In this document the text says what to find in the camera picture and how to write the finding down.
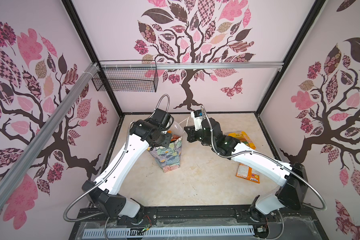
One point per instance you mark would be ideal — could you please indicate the rear aluminium rail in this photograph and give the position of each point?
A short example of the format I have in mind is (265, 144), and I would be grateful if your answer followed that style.
(192, 66)

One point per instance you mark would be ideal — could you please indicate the left aluminium rail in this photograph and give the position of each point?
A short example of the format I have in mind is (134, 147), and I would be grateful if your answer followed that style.
(16, 173)

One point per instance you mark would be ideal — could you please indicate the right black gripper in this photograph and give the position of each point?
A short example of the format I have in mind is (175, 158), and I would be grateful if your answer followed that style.
(190, 133)

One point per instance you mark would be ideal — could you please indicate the orange snack bag right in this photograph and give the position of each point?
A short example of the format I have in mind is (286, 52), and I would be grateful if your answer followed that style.
(248, 173)

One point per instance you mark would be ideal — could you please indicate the aluminium rail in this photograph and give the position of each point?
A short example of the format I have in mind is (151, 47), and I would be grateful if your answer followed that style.
(16, 173)
(192, 66)

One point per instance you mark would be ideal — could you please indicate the yellow corn snack bag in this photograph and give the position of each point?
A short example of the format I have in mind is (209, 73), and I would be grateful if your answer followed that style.
(244, 138)

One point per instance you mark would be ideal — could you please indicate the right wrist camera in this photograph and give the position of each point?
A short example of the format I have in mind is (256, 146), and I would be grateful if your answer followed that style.
(198, 118)

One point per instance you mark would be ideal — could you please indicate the patterned paper bag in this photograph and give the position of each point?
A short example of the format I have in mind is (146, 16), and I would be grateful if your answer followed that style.
(169, 158)

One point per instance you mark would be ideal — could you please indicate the white slotted cable duct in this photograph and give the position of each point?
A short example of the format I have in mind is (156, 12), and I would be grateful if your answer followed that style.
(166, 232)

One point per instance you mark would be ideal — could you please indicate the black wire basket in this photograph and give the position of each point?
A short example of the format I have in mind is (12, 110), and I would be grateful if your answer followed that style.
(127, 76)

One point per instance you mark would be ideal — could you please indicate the orange chip snack bag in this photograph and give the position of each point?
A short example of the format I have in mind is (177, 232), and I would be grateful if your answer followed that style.
(174, 138)

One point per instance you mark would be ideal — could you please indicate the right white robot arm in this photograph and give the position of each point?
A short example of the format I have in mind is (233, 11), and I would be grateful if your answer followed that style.
(290, 178)

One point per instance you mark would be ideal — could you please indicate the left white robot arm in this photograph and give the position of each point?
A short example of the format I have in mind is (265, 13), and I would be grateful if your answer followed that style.
(103, 192)

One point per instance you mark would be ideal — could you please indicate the black base frame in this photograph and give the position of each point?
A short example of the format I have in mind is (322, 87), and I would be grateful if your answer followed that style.
(279, 225)

